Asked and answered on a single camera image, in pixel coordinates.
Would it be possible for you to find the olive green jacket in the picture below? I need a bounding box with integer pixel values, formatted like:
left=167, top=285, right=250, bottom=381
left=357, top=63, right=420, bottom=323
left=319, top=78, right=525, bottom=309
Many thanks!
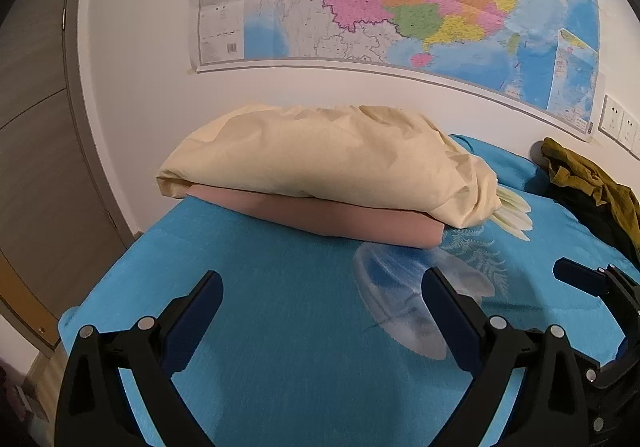
left=541, top=137, right=640, bottom=268

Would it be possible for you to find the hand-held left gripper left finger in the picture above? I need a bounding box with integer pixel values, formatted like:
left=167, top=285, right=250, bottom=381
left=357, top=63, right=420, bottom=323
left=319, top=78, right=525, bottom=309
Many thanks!
left=55, top=270, right=224, bottom=447

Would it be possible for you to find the pink folded garment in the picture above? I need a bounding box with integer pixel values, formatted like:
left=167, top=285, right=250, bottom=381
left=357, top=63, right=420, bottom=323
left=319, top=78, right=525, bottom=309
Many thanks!
left=187, top=183, right=446, bottom=249

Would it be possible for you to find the white wall socket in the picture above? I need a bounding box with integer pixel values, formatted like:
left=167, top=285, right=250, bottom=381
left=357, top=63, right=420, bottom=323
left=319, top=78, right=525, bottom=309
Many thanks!
left=618, top=108, right=640, bottom=147
left=598, top=94, right=625, bottom=138

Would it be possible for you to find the cream yellow garment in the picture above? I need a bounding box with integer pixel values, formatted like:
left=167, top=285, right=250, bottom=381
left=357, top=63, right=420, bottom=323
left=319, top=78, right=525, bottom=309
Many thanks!
left=156, top=103, right=501, bottom=229

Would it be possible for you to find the colourful wall map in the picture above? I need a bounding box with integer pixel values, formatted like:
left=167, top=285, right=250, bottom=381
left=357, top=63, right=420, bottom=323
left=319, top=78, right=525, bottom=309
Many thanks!
left=187, top=0, right=601, bottom=133

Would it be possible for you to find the blue printed bed sheet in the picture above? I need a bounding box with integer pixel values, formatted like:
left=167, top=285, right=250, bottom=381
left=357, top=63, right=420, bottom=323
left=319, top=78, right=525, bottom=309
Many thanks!
left=59, top=133, right=640, bottom=447

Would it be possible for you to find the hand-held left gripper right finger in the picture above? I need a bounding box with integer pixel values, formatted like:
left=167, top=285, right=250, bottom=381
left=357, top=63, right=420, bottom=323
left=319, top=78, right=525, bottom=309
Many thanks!
left=422, top=267, right=591, bottom=447

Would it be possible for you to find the wooden door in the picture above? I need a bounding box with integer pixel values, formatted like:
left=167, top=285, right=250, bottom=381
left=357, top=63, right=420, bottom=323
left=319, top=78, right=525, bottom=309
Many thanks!
left=0, top=0, right=132, bottom=348

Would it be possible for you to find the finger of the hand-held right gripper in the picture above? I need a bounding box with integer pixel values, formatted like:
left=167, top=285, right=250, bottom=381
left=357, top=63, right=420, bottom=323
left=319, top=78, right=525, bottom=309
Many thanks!
left=554, top=257, right=640, bottom=328
left=572, top=342, right=640, bottom=388

